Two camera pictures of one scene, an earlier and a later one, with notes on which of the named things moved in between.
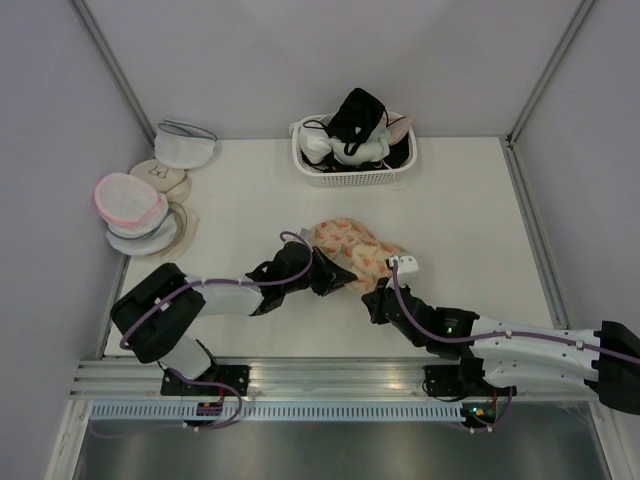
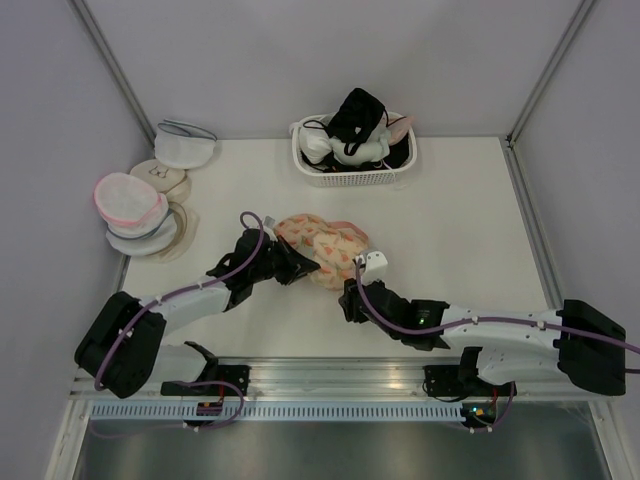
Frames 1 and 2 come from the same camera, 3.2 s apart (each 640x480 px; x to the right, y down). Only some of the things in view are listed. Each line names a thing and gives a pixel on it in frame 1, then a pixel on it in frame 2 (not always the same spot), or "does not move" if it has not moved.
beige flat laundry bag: (188, 225) does not move
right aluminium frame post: (573, 27) does not move
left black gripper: (332, 276) to (296, 265)
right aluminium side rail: (533, 228) does not move
